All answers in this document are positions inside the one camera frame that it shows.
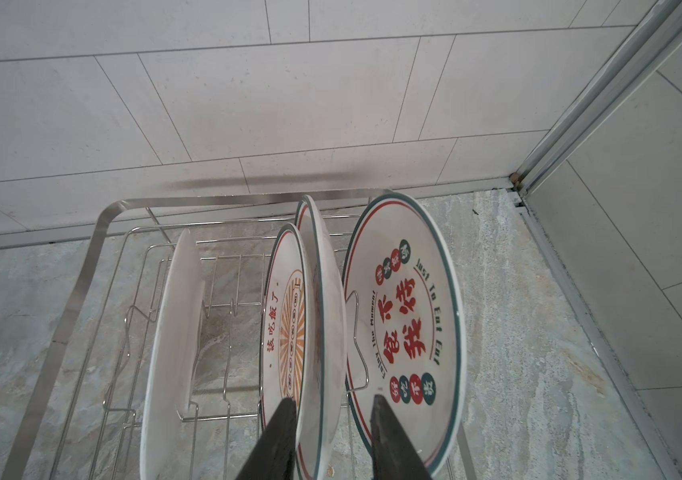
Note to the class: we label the wire dish rack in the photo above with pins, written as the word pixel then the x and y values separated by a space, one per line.
pixel 86 411

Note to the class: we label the red rimmed text plate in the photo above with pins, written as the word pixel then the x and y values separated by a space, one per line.
pixel 406 326

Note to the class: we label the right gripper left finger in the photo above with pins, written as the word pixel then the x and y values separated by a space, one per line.
pixel 273 456

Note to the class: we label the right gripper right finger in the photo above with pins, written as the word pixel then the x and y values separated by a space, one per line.
pixel 393 454

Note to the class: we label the white red-pattern plate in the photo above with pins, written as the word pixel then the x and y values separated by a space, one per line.
pixel 289 363

